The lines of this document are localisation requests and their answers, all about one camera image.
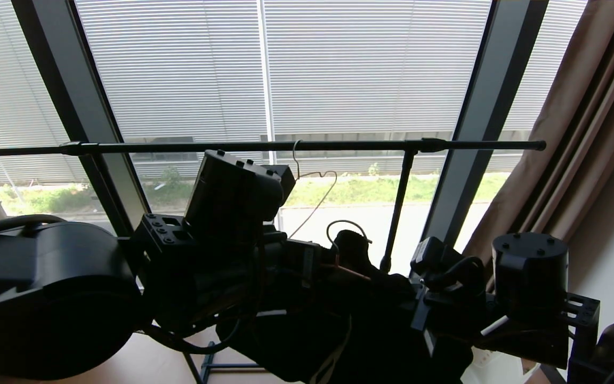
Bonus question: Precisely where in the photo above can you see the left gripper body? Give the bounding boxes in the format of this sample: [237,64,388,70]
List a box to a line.
[278,237,335,302]

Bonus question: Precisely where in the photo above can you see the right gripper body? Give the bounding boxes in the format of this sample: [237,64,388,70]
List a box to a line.
[407,288,481,355]

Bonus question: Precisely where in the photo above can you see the black garment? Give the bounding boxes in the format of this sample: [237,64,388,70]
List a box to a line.
[215,229,475,384]

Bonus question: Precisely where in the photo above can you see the white laundry basket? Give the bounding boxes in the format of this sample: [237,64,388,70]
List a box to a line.
[459,347,545,384]

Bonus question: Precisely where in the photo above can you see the black clothes rack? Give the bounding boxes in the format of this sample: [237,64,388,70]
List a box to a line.
[0,138,547,384]

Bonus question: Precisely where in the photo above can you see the window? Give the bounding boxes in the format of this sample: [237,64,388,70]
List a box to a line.
[0,0,590,278]

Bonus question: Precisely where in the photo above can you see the brown curtain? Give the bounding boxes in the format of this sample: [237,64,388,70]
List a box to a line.
[462,0,614,267]

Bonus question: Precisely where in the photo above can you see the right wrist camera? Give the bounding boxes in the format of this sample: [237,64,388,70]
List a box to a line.
[410,236,486,293]

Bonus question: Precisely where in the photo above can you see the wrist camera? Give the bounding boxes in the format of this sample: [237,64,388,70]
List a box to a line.
[410,236,486,293]
[260,163,297,210]

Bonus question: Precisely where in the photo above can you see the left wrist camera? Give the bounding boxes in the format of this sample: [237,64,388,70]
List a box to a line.
[260,163,297,210]

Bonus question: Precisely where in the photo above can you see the black cable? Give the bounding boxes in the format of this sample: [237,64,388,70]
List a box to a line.
[0,213,68,241]
[141,315,245,356]

